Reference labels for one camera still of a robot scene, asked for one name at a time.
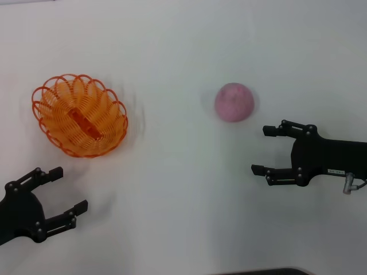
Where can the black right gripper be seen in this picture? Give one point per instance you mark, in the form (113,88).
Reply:
(329,156)

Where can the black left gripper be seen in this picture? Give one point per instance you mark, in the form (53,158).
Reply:
(20,212)

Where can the pink fuzzy peach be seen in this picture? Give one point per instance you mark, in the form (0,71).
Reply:
(234,102)

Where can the black rounded robot base part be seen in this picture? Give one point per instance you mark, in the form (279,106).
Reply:
(269,271)

